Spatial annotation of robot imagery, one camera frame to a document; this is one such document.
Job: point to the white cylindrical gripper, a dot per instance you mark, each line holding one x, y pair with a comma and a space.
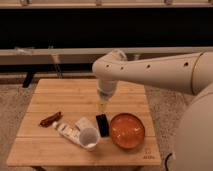
106, 90

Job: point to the orange ceramic bowl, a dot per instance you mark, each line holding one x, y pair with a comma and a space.
126, 131

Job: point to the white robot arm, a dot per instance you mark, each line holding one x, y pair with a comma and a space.
187, 73

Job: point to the black rectangular phone-like block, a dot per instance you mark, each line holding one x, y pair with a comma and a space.
103, 125

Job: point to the white small packet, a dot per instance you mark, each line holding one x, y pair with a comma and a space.
83, 123

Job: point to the white plastic cup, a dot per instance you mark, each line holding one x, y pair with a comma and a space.
89, 138

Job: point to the wooden table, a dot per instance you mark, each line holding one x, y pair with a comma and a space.
77, 98

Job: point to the white squeeze tube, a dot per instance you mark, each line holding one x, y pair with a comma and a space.
66, 131

